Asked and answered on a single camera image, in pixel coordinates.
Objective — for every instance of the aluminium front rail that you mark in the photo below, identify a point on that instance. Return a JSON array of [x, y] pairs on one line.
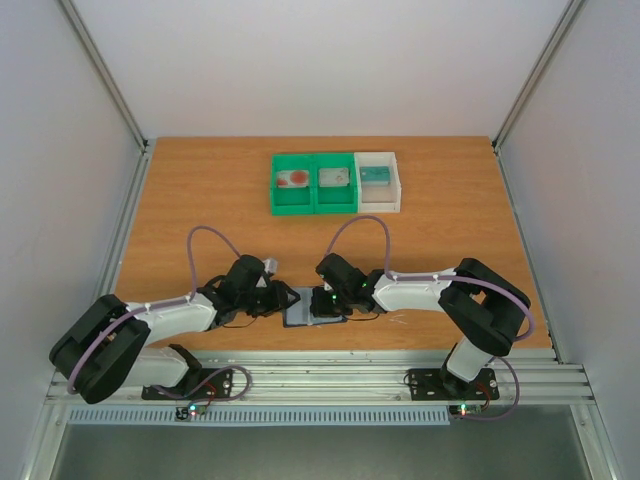
[[376, 377]]

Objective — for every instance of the aluminium frame post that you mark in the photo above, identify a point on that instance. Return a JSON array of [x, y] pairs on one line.
[[567, 19], [90, 47]]

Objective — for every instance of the left green bin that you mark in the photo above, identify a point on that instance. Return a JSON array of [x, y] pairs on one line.
[[289, 202]]

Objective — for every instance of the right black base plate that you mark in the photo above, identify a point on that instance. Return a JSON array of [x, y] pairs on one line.
[[436, 384]]

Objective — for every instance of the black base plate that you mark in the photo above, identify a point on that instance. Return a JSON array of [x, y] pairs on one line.
[[193, 386], [436, 384]]

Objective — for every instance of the left controller board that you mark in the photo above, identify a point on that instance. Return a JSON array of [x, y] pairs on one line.
[[192, 412]]

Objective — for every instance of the card with red circles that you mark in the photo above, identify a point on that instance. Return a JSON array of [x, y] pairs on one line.
[[292, 179]]

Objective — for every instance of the green bin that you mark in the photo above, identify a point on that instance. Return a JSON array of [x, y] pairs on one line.
[[343, 200], [289, 202]]

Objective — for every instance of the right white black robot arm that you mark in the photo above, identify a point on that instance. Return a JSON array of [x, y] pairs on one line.
[[488, 310]]

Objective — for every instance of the white bin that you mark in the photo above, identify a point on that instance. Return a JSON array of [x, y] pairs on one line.
[[379, 199]]

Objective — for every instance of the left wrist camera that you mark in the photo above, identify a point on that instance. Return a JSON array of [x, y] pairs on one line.
[[270, 266]]

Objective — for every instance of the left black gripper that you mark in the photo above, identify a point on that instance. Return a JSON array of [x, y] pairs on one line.
[[279, 299]]

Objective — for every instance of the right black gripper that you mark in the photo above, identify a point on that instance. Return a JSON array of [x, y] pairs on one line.
[[322, 301]]

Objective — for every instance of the right aluminium frame post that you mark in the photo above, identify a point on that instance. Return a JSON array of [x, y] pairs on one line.
[[567, 19]]

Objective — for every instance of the left aluminium frame post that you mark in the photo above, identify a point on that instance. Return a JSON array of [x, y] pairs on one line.
[[90, 47]]

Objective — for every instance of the grey slotted cable duct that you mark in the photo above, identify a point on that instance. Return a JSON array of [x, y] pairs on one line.
[[261, 416]]

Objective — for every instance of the blue leather card holder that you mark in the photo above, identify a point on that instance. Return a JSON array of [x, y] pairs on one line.
[[299, 314]]

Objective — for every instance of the controller board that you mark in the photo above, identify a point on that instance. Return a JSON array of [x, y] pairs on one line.
[[466, 410], [192, 412]]

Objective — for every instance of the grey white card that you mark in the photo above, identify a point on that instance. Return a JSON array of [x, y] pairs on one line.
[[333, 177]]

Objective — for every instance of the right controller board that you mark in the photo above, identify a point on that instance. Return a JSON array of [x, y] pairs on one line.
[[466, 410]]

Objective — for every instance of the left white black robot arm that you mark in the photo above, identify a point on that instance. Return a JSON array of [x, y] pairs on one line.
[[101, 349]]

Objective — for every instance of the middle green bin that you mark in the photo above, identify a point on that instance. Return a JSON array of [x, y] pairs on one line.
[[343, 200]]

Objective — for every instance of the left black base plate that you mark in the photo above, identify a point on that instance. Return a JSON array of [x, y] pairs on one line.
[[193, 386]]

